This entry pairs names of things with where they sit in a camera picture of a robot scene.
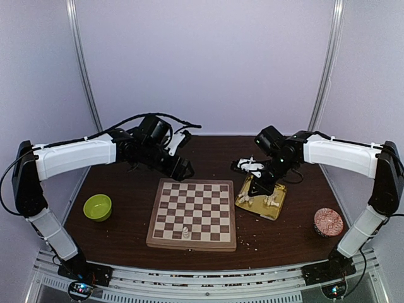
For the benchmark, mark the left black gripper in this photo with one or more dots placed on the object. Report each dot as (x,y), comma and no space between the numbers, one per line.
(178,174)

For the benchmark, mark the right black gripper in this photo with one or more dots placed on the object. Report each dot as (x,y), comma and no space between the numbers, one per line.
(265,189)

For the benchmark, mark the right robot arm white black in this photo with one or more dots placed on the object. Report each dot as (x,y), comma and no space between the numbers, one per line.
(381,163)

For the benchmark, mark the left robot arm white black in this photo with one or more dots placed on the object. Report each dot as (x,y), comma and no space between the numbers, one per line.
(145,139)

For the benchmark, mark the pile of white chess pieces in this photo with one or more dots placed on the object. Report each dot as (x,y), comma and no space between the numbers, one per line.
(271,200)

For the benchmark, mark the right green circuit board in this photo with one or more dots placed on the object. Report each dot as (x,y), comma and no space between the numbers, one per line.
(335,291)

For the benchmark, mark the green circuit board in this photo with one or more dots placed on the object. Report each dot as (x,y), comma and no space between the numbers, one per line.
(80,291)
(335,291)

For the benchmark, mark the left green circuit board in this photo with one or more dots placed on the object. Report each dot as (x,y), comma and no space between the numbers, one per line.
(80,291)

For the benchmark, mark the pile of white pawns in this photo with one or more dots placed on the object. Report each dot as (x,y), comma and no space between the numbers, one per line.
(244,200)

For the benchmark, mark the gold metal tray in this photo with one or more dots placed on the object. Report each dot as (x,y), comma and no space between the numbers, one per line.
(258,207)

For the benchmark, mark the wooden chessboard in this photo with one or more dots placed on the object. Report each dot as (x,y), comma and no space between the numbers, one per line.
(206,207)

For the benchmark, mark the red patterned bowl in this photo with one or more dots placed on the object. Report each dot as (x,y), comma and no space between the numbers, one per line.
(328,223)

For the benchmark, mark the green bowl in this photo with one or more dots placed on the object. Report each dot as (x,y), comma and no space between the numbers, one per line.
(98,208)

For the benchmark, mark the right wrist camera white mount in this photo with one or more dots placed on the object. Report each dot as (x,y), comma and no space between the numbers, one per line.
(249,166)

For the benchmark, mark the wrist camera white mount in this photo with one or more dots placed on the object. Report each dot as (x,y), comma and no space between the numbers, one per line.
(249,166)
(178,140)

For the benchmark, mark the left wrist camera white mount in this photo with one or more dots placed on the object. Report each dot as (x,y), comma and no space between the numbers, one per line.
(178,140)

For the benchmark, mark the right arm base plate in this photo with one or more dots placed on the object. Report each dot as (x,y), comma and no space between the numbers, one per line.
(326,271)

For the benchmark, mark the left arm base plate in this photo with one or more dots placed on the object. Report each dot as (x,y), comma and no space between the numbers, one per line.
(94,274)

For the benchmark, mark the right aluminium corner post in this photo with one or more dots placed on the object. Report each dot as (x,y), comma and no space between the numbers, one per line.
(329,62)

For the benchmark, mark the aluminium corner post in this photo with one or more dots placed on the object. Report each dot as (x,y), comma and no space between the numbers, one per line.
(84,76)
(329,62)

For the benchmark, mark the left aluminium corner post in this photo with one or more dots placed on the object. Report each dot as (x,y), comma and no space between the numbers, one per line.
(84,76)

